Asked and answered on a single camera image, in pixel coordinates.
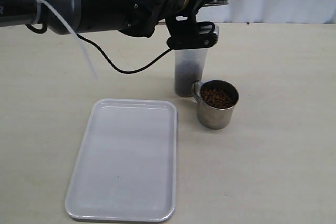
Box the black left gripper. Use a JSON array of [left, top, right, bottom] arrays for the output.
[[155, 0, 218, 50]]

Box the white backdrop curtain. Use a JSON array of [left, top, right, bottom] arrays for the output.
[[197, 0, 335, 24]]

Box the translucent plastic tall container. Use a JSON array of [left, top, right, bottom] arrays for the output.
[[173, 23, 221, 98]]

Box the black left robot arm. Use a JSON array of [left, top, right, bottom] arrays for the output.
[[1, 0, 228, 50]]

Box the white rectangular tray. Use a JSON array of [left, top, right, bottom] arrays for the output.
[[65, 99, 178, 222]]

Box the white zip tie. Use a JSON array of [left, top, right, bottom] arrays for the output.
[[35, 0, 97, 79]]

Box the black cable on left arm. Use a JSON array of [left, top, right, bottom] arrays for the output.
[[25, 23, 175, 74]]

